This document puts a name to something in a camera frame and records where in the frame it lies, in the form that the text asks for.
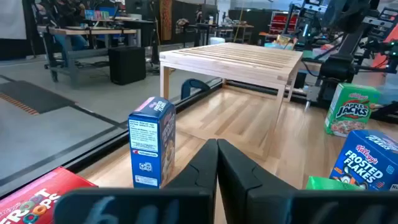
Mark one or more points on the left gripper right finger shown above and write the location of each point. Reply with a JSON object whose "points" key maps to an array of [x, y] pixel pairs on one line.
{"points": [[248, 193]]}

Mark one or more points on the wooden top workbench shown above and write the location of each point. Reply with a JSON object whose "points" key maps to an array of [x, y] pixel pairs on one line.
{"points": [[93, 31]]}

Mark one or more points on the colourful small boxes row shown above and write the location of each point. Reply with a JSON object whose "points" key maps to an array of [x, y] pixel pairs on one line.
{"points": [[96, 14]]}

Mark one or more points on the black floor mat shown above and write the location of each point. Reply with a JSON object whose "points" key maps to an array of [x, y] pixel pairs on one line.
{"points": [[34, 96]]}

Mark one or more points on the person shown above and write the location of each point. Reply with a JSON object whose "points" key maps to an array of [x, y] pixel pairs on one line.
{"points": [[70, 42]]}

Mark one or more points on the black table edge rail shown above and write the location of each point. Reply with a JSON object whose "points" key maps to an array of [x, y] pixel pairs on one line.
{"points": [[102, 145]]}

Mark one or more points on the red storage rack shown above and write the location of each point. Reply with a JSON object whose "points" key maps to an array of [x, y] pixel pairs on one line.
{"points": [[283, 23]]}

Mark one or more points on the Frosted Flakes cereal box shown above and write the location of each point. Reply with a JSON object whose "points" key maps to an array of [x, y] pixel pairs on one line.
{"points": [[363, 161], [149, 140]]}

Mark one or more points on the Froot Loops cereal box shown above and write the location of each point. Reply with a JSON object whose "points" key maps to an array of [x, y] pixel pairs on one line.
{"points": [[28, 202]]}

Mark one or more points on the wooden slatted shelf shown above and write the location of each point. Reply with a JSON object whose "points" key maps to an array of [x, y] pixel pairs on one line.
{"points": [[233, 59]]}

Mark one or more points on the blue black clamp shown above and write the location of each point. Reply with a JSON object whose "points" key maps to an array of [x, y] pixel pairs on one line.
{"points": [[194, 84]]}

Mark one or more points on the white round bin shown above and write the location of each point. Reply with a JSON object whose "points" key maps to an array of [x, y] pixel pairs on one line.
{"points": [[217, 40]]}

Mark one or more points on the black box cabinet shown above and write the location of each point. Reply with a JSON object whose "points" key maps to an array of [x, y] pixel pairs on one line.
{"points": [[127, 65]]}

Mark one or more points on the Apple Jacks cereal box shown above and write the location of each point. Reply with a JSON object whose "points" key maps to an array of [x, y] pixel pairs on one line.
{"points": [[329, 183], [351, 109]]}

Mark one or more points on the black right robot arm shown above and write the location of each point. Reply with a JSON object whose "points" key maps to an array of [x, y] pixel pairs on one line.
{"points": [[337, 67]]}

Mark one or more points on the white wall board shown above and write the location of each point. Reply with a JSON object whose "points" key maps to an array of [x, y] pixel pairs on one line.
{"points": [[12, 18]]}

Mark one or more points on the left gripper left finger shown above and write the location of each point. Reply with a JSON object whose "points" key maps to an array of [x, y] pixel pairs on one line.
{"points": [[186, 205]]}

